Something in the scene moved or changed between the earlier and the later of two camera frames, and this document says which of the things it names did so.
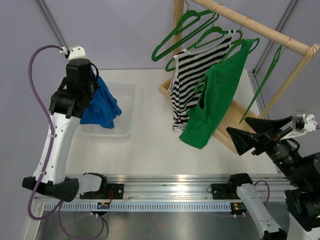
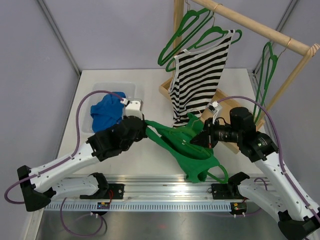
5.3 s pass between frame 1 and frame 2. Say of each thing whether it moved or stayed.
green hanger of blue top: moved
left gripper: moved
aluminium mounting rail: stayed
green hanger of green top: moved
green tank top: moved
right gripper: moved
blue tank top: moved
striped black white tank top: stayed
